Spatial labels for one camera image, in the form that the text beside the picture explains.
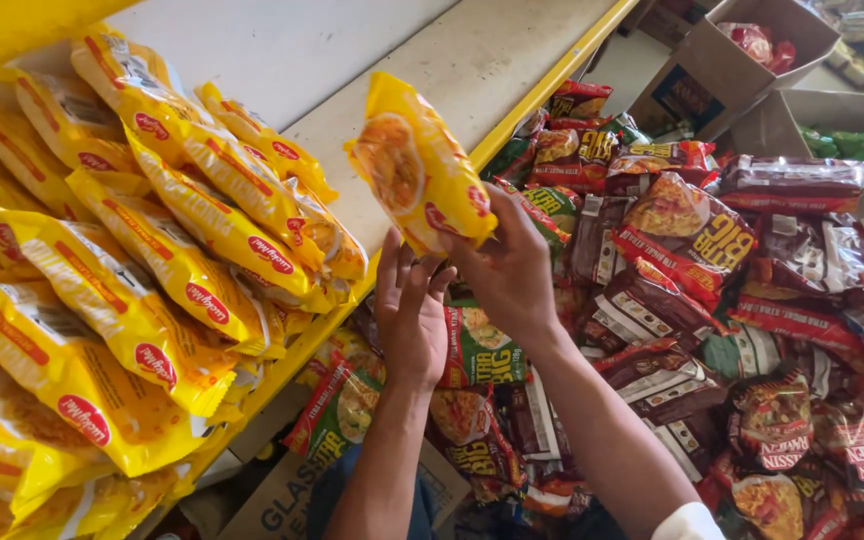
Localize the person's left hand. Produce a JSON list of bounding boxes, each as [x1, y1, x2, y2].
[[375, 227, 458, 393]]

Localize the person's right hand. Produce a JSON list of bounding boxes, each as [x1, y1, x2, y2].
[[438, 183, 566, 352]]

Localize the yellow noodle packet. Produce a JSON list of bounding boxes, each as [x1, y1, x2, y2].
[[343, 71, 500, 260]]

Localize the white shelf with yellow edge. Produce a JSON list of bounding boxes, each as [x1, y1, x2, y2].
[[0, 0, 641, 540]]

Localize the person's blue trouser leg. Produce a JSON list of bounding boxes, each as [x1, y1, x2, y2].
[[306, 448, 437, 540]]

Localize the flat cardboard box, black print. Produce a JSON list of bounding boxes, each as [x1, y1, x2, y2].
[[218, 441, 472, 540]]

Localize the heap of brown noodle packs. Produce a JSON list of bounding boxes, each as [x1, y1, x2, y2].
[[282, 78, 864, 540]]

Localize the row of yellow noodle packs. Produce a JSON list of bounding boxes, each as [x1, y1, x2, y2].
[[0, 22, 370, 540]]

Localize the open cardboard box, dark label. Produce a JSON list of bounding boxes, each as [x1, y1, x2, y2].
[[627, 0, 843, 144]]

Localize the white shirt cuff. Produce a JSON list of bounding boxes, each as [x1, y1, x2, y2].
[[650, 501, 726, 540]]

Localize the red snack packets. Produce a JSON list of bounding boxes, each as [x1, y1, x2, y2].
[[716, 21, 798, 77]]

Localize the green snack packets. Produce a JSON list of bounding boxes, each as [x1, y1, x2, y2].
[[798, 125, 864, 180]]

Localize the plain open cardboard box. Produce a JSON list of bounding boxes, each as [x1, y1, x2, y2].
[[728, 88, 864, 249]]

